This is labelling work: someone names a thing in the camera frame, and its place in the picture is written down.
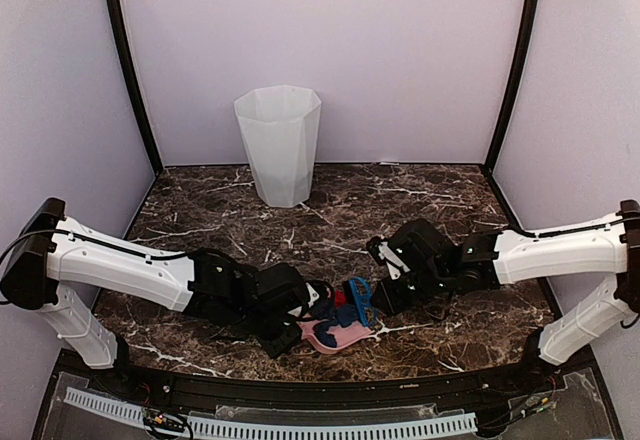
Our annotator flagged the right black frame post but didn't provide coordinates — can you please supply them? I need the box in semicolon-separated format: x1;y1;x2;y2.
483;0;539;177

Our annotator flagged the white slotted cable duct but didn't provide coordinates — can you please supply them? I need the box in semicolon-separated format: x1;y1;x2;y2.
63;387;478;439

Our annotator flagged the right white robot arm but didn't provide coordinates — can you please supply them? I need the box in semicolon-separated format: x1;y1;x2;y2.
366;200;639;394

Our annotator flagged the pink plastic dustpan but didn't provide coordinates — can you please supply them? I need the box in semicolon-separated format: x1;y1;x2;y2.
298;321;373;355

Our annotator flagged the long dark blue scrap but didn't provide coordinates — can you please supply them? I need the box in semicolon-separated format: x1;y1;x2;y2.
313;320;339;349

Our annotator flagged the black front table rail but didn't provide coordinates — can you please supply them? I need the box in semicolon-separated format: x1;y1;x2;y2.
91;365;539;411

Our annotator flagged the translucent white waste bin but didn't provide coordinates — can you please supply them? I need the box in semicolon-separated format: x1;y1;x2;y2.
234;85;322;208

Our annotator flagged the left black frame post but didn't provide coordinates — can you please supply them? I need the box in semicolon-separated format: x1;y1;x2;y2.
106;0;164;176

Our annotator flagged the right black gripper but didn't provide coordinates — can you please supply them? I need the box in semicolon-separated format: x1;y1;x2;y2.
370;265;450;318

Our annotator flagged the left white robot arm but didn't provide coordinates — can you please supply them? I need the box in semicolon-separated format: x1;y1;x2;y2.
1;198;320;396

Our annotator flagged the black frame post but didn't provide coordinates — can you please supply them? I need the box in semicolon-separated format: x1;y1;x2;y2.
483;0;539;177
106;0;164;176

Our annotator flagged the blue hand brush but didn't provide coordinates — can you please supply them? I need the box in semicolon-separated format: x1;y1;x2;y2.
343;277;377;327

